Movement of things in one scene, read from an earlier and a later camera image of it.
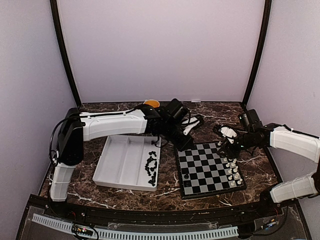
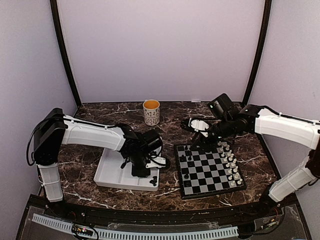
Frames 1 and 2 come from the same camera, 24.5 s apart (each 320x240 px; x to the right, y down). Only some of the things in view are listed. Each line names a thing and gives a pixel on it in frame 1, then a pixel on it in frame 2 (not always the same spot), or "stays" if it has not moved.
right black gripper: [231, 153] → [207, 146]
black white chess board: [203, 171] stays
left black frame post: [55, 19] stays
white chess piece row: [233, 174] stays
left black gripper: [184, 144] → [137, 172]
